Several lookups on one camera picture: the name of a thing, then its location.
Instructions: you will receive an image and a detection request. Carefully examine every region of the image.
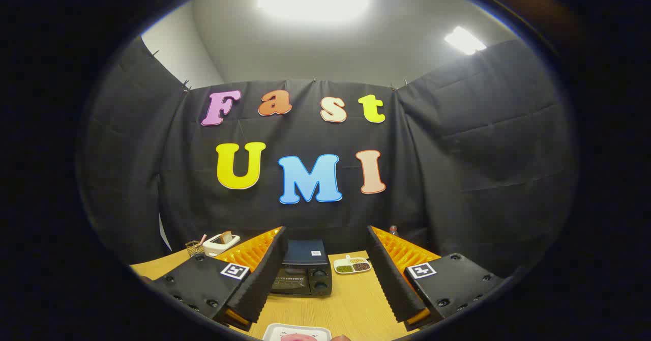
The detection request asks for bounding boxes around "small ceiling light panel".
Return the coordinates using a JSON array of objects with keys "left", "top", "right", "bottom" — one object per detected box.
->
[{"left": 444, "top": 25, "right": 487, "bottom": 55}]

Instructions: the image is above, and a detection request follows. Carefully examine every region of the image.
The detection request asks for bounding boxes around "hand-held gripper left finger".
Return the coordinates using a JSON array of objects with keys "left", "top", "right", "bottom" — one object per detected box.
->
[{"left": 150, "top": 225, "right": 288, "bottom": 331}]

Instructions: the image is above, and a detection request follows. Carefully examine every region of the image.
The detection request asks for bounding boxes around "white divided bean dish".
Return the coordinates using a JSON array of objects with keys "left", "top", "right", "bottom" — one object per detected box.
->
[{"left": 333, "top": 255, "right": 372, "bottom": 274}]

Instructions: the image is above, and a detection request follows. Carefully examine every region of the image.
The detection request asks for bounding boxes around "black toaster oven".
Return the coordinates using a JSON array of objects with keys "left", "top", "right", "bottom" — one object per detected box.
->
[{"left": 270, "top": 239, "right": 334, "bottom": 297}]

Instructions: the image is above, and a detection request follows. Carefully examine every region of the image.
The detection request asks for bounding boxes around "white square plate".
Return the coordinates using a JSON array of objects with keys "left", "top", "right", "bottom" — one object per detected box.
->
[{"left": 263, "top": 323, "right": 332, "bottom": 341}]

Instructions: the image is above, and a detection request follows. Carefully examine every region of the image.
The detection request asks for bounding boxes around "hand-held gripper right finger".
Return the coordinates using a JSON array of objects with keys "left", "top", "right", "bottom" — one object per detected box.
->
[{"left": 366, "top": 225, "right": 504, "bottom": 331}]

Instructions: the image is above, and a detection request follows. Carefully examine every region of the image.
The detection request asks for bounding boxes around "white bread toaster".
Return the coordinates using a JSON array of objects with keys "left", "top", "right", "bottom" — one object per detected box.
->
[{"left": 202, "top": 232, "right": 241, "bottom": 257}]

